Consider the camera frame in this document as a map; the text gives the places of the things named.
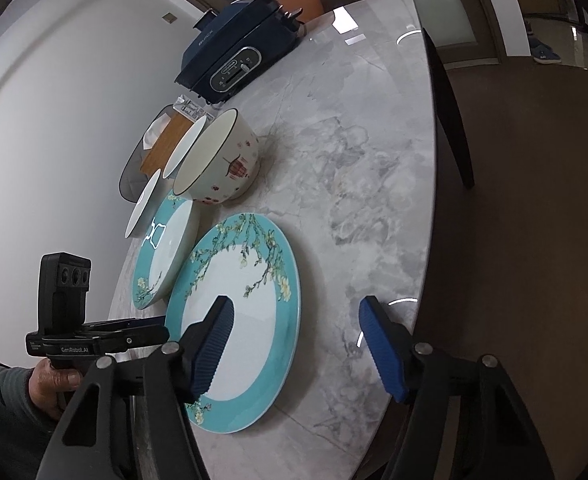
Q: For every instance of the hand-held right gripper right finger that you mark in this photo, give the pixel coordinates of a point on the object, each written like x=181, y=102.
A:
x=381, y=350

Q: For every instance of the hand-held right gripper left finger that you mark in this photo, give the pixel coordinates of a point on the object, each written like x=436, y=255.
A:
x=213, y=347

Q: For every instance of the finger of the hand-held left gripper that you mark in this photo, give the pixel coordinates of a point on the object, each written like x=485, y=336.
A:
x=146, y=337

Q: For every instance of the large teal floral plate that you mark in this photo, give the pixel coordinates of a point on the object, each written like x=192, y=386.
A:
x=254, y=280

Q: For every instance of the white patterned bowl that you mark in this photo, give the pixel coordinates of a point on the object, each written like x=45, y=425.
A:
x=224, y=165

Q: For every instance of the person's left forearm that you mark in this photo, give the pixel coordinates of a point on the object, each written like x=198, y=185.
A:
x=1, y=420

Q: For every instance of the person's left hand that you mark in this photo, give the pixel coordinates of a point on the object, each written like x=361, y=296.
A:
x=49, y=385

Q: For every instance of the small teal floral plate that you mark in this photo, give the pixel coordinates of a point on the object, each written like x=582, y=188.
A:
x=166, y=255

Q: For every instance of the small white dish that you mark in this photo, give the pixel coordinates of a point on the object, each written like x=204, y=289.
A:
x=143, y=205

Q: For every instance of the grey oval tray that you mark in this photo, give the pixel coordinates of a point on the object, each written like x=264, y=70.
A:
x=131, y=170

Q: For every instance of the white tissue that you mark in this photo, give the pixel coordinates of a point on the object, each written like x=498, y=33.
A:
x=153, y=130

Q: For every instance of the white shallow bowl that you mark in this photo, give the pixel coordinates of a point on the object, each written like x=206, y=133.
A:
x=184, y=145

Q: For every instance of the brown rug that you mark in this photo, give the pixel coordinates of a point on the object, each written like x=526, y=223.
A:
x=533, y=235

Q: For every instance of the printed paper label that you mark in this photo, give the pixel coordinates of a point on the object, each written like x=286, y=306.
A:
x=190, y=106

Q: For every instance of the navy electric cooker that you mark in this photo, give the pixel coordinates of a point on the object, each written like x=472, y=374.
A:
x=234, y=45

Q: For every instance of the wall switch plate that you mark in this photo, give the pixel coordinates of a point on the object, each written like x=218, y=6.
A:
x=169, y=18

